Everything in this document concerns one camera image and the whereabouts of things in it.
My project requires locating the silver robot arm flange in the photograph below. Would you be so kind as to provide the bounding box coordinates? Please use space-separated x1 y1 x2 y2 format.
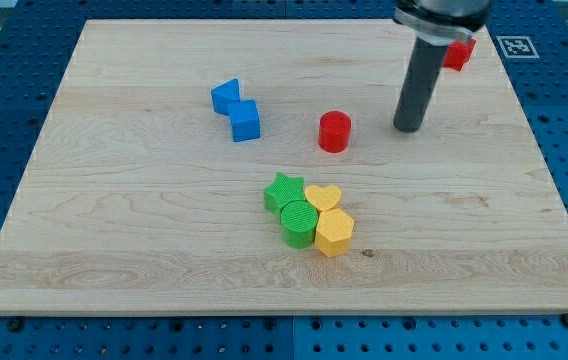
393 0 494 46

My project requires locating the green star block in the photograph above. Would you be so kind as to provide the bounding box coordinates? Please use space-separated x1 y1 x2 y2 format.
263 172 306 220

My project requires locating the green cylinder block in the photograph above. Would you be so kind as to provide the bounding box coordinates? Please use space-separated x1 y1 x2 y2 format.
280 201 319 249

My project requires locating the yellow heart block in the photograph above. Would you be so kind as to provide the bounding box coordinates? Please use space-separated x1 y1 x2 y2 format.
304 185 342 212

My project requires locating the yellow hexagon block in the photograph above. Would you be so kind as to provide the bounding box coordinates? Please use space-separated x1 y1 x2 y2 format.
314 208 354 257

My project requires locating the red cylinder block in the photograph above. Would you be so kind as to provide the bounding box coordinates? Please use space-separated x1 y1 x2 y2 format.
318 110 352 153

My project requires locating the blue cube block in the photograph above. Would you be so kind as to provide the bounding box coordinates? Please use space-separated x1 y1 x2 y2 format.
228 100 261 142

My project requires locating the light wooden board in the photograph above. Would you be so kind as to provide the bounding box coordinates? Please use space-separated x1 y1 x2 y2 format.
0 20 568 317

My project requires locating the blue triangle block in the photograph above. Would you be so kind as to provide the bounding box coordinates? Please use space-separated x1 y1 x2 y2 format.
210 78 241 115

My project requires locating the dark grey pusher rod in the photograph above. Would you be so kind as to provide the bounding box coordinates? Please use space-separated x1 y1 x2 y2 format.
392 38 449 133

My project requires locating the red star block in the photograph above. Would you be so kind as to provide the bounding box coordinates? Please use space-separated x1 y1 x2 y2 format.
442 38 476 71

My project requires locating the white fiducial marker tag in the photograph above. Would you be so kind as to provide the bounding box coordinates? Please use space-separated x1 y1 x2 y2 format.
497 35 539 59

